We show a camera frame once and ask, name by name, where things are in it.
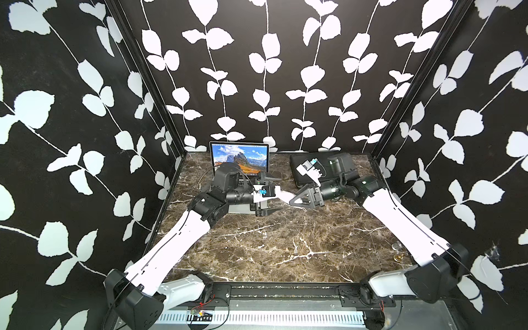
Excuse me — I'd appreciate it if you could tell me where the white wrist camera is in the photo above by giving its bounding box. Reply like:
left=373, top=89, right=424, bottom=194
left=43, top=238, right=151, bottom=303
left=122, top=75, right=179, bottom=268
left=296, top=158, right=322, bottom=186
left=252, top=185, right=276, bottom=203

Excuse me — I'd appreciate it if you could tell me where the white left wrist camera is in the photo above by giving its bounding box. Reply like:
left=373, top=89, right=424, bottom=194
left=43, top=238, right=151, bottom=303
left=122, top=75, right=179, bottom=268
left=252, top=185, right=276, bottom=203

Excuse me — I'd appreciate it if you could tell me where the white slotted cable duct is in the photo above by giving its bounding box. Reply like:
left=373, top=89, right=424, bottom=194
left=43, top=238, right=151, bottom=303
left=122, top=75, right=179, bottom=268
left=155, top=310, right=365, bottom=327

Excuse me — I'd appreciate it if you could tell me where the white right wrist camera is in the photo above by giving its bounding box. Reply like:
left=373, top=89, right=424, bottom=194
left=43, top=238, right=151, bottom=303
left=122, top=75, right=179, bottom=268
left=296, top=158, right=322, bottom=186

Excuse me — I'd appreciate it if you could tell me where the clear round table marker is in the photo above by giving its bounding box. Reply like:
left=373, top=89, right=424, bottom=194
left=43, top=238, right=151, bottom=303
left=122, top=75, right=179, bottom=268
left=391, top=242, right=404, bottom=252

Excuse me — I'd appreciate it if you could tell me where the black flat electronics box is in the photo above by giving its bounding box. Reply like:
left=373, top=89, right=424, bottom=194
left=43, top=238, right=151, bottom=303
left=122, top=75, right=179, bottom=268
left=290, top=151, right=360, bottom=188

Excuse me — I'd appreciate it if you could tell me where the black front mounting rail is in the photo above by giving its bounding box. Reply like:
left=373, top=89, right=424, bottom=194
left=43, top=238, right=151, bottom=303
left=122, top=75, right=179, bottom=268
left=172, top=282, right=397, bottom=309

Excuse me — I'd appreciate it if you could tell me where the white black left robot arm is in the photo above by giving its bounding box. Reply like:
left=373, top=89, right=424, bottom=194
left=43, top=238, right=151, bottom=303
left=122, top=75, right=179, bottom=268
left=104, top=162, right=293, bottom=329

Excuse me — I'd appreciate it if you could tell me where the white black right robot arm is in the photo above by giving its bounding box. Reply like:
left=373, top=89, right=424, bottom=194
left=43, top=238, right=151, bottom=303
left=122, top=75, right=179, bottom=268
left=285, top=175, right=469, bottom=306

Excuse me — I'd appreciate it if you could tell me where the silver open laptop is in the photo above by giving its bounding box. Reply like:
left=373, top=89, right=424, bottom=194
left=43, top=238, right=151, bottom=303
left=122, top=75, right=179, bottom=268
left=209, top=142, right=272, bottom=216

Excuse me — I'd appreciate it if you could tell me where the white wireless mouse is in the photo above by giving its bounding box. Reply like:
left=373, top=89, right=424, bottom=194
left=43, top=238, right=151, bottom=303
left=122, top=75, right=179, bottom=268
left=275, top=186, right=295, bottom=204

